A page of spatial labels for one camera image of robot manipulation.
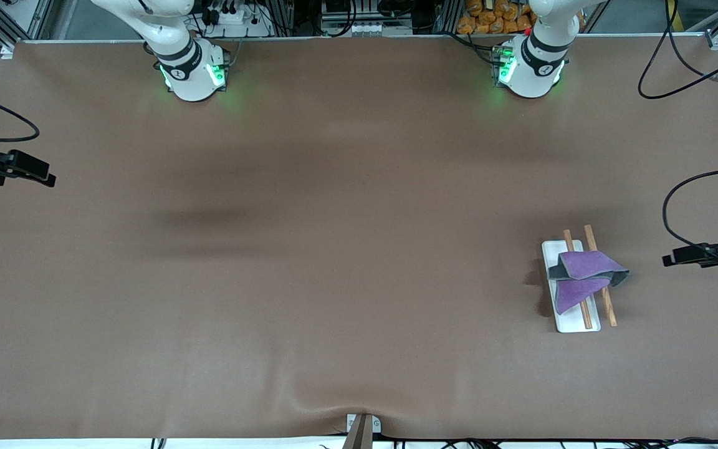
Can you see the purple and grey towel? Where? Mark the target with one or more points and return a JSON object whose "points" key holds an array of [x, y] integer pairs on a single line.
{"points": [[583, 268]]}

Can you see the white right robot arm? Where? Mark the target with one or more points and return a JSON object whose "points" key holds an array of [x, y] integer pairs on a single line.
{"points": [[187, 75]]}

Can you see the white rack base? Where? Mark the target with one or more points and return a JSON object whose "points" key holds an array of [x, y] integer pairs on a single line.
{"points": [[574, 323]]}

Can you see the wooden chopsticks pair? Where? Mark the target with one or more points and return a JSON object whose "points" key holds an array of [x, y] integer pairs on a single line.
{"points": [[609, 308]]}

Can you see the white power strip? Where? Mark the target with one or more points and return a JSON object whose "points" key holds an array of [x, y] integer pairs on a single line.
{"points": [[234, 15]]}

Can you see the orange bags pile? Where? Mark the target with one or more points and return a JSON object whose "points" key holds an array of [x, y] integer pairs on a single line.
{"points": [[490, 19]]}

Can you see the brown table mat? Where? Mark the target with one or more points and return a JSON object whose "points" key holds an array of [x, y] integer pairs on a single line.
{"points": [[334, 249]]}

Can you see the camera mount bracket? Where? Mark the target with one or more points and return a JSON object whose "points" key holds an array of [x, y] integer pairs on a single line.
{"points": [[363, 430]]}

